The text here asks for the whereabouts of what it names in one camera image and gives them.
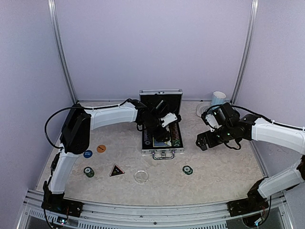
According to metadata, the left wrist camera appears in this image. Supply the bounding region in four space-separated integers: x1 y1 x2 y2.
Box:
160 113 181 127

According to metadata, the left poker chip row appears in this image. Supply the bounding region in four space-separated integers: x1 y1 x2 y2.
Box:
143 130 153 146

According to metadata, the poker chip row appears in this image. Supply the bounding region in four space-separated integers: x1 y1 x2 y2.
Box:
143 130 153 146
170 123 180 141

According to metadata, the white swirl plate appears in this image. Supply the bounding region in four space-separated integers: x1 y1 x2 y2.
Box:
196 102 211 117

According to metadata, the right poker chip row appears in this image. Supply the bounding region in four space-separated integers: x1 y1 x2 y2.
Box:
170 123 180 141

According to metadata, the front aluminium rail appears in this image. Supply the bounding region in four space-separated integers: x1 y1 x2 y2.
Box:
23 201 286 229

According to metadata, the orange round button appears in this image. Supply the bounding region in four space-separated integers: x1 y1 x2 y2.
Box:
96 145 106 153

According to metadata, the aluminium poker case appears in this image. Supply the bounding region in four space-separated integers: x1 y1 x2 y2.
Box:
139 89 184 160

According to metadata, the clear round plastic lid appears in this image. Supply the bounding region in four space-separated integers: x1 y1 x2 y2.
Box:
133 170 149 184

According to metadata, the right aluminium frame post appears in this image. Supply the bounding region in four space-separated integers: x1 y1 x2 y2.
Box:
230 0 259 104

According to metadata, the light blue ribbed cup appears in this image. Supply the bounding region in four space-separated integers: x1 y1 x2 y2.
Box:
211 91 226 106

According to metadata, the green chip group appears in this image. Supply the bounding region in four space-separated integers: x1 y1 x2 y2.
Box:
172 139 181 147

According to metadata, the blue playing card deck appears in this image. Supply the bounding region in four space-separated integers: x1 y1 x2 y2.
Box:
153 139 172 147

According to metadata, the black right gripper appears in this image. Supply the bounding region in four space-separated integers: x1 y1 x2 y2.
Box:
196 124 234 150

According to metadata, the blue small blind button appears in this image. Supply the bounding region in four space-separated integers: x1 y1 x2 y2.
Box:
83 150 93 158

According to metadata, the green chip stack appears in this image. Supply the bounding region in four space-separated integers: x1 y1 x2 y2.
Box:
83 167 95 178
183 166 193 175

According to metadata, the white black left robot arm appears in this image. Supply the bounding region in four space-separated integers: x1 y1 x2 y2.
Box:
41 99 177 217

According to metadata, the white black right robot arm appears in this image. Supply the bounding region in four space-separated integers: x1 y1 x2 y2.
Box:
196 103 305 217

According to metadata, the black triangular dealer button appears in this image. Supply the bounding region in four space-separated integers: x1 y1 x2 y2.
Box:
110 164 125 177

